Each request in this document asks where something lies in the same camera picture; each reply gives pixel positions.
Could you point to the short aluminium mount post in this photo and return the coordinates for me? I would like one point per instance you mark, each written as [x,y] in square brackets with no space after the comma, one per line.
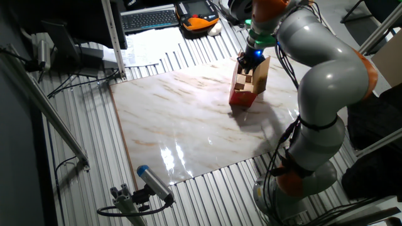
[125,204]

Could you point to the white rounded object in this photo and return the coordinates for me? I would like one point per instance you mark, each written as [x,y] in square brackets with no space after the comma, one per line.
[215,29]

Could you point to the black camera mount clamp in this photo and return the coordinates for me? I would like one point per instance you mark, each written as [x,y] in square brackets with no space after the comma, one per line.
[140,197]

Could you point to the white paper sheets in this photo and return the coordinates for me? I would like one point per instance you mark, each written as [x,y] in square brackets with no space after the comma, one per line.
[147,47]

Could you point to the beige board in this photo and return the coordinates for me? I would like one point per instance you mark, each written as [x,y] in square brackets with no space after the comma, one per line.
[389,62]

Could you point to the black chair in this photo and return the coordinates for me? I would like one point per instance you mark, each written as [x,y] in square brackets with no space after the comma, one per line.
[380,7]

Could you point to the red cardboard box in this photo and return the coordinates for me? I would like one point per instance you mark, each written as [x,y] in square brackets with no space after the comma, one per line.
[242,99]

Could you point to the aluminium profile post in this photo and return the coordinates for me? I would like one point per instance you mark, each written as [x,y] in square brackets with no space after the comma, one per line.
[380,29]
[113,37]

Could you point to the black filament reel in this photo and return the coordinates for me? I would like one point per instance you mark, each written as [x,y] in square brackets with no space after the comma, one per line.
[238,11]

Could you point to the black monitor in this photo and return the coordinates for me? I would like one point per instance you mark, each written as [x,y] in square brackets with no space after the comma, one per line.
[78,22]

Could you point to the marble pattern board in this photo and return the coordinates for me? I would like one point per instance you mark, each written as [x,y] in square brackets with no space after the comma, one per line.
[176,125]

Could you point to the dark monitor stand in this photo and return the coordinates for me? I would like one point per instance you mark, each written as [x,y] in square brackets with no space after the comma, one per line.
[63,40]

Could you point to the long slanted aluminium profile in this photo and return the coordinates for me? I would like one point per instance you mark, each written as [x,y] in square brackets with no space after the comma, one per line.
[47,106]

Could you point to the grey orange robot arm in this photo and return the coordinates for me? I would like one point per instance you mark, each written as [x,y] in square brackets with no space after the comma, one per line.
[333,75]

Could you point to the orange black teach pendant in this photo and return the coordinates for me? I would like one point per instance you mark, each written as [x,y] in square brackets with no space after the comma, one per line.
[198,22]

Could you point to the small light wooden block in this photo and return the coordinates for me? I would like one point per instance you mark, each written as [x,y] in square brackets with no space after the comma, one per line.
[249,87]
[241,78]

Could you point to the aluminium profile rail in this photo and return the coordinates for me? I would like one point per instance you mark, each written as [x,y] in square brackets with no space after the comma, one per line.
[380,142]

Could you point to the black keyboard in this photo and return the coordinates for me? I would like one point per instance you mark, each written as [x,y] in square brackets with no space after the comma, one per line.
[147,19]

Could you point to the small silver camera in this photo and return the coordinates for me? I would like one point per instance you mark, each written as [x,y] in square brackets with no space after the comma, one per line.
[44,53]

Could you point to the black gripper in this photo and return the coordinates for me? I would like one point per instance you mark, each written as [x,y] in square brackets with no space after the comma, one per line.
[252,57]

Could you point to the dark metal bar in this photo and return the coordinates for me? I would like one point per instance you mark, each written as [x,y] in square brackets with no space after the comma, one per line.
[367,216]

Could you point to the black fabric heap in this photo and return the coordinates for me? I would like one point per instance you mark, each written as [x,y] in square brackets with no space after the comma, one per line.
[370,125]

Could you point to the silver camera with blue cap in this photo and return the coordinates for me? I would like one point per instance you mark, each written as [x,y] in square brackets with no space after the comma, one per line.
[154,182]

